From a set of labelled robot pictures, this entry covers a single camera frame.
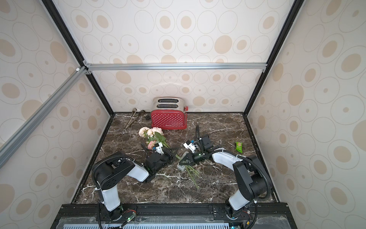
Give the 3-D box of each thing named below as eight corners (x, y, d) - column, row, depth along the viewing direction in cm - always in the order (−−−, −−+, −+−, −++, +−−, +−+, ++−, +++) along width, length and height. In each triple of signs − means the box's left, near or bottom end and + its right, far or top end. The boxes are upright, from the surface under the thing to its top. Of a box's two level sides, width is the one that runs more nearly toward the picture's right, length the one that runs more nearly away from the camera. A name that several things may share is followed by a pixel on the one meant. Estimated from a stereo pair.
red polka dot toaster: (152, 139, 105) (147, 123, 91) (157, 113, 123) (154, 96, 109) (187, 139, 105) (187, 123, 91) (187, 113, 123) (187, 96, 109)
